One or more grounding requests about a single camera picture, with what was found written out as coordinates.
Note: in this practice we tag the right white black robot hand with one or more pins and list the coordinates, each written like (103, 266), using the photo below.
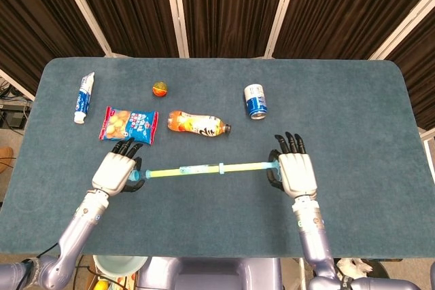
(297, 174)

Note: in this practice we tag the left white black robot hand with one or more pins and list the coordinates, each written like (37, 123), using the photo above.
(112, 172)

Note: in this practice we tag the yellow-green plastic water squirter tube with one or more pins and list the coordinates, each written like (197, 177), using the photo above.
(190, 170)

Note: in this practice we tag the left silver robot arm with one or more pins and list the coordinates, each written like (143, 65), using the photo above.
(78, 222)

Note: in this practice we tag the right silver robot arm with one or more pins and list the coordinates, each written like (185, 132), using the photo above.
(312, 235)

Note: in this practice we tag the dark brown curtain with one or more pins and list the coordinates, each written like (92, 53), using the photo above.
(231, 8)
(34, 25)
(340, 8)
(125, 8)

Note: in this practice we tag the blue red snack bag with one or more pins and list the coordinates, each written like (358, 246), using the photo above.
(129, 125)

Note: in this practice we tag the blue white toothpaste tube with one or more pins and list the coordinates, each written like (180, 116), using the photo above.
(83, 100)

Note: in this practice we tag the blue white drink can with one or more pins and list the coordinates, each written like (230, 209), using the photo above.
(255, 101)

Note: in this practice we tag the blue table cloth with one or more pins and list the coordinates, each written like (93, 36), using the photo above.
(217, 218)

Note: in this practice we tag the light blue bowl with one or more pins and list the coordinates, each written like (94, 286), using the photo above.
(119, 264)

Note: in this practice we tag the orange green small ball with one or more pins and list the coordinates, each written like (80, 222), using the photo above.
(160, 89)

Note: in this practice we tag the orange drink plastic bottle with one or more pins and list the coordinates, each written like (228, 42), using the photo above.
(197, 125)

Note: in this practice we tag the white crumpled cloth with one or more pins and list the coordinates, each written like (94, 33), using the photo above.
(351, 268)

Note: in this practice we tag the black device box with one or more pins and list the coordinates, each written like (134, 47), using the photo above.
(14, 119)

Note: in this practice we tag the grey purple robot torso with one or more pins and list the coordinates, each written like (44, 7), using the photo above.
(224, 274)

